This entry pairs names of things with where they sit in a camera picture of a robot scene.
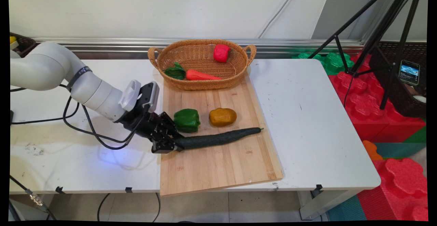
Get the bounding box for green foam block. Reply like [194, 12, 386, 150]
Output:
[292, 51, 355, 75]

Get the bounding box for brown toy potato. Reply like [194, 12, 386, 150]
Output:
[209, 108, 238, 128]

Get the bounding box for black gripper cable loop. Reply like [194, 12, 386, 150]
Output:
[62, 96, 151, 151]

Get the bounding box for red toy bell pepper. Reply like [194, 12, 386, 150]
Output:
[213, 44, 231, 63]

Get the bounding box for aluminium wall rail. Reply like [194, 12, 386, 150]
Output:
[33, 37, 365, 59]

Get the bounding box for orange toy carrot green leaves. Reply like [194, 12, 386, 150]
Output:
[163, 62, 223, 81]

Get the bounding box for black cable metal connector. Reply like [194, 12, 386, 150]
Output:
[10, 174, 58, 222]

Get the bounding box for dark green toy cucumber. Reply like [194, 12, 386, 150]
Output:
[175, 127, 264, 151]

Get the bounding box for large red foam block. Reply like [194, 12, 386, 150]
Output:
[327, 53, 427, 143]

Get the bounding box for tan wicker basket with handles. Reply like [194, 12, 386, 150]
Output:
[147, 39, 257, 91]

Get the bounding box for white table leg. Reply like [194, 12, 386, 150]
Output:
[296, 189, 360, 221]

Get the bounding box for black smartphone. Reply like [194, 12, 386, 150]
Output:
[398, 59, 421, 86]

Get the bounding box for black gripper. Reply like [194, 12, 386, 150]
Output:
[119, 108, 184, 154]

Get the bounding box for green toy bell pepper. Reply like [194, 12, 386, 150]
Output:
[173, 108, 201, 133]

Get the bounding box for bamboo cutting board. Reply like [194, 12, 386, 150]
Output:
[159, 73, 283, 197]

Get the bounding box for orange foam piece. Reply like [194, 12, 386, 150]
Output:
[362, 140, 384, 161]

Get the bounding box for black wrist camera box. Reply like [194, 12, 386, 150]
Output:
[137, 81, 160, 114]

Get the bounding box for red foam block flower studs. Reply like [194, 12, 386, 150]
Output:
[356, 157, 428, 222]

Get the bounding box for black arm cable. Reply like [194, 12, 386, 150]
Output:
[10, 83, 81, 125]

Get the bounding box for small dark wicker basket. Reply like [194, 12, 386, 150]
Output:
[10, 32, 38, 58]

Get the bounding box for black cable under table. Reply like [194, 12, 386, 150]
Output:
[97, 193, 161, 223]

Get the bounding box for black tripod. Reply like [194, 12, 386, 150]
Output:
[307, 0, 424, 111]

